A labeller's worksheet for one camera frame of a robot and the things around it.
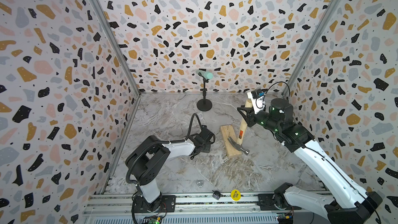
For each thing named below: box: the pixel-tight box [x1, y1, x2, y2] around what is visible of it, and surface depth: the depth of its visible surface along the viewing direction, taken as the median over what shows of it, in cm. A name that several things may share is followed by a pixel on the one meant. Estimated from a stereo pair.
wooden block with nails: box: [220, 124, 243, 158], surface depth 91 cm
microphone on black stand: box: [195, 69, 214, 112], surface depth 116 cm
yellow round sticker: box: [230, 189, 241, 202], surface depth 78 cm
